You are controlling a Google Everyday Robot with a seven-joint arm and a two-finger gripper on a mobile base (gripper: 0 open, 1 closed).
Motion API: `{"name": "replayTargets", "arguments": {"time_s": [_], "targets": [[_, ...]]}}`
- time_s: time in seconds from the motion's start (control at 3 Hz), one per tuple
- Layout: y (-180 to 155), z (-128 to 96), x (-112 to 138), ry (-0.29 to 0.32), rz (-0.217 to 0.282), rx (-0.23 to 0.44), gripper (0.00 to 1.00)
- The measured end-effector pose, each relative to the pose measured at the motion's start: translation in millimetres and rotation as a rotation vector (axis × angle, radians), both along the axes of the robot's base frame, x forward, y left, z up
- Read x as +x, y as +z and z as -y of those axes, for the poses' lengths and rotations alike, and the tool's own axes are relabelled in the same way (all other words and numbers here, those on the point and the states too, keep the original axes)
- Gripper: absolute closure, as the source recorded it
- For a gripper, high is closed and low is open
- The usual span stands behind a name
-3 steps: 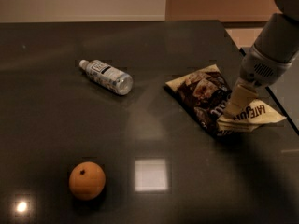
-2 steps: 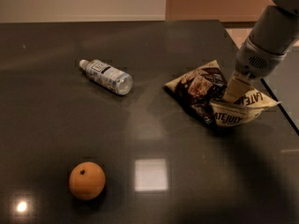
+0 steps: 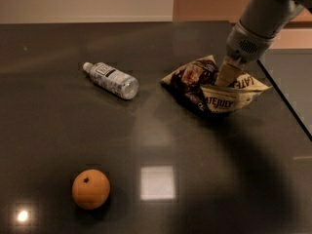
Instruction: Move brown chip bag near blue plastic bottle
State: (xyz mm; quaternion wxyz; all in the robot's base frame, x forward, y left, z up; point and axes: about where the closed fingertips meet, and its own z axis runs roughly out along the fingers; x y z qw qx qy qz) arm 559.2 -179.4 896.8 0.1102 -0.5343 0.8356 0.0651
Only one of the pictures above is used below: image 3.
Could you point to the orange fruit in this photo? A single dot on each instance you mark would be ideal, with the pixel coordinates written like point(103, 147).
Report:
point(90, 189)

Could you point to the brown and cream chip bag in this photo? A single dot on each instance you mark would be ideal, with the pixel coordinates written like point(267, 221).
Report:
point(194, 84)

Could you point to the clear plastic water bottle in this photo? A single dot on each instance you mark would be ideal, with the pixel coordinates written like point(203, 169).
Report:
point(113, 80)

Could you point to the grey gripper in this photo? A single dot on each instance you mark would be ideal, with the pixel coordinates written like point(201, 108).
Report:
point(244, 46)

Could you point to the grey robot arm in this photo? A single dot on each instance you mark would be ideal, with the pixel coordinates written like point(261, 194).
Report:
point(276, 13)

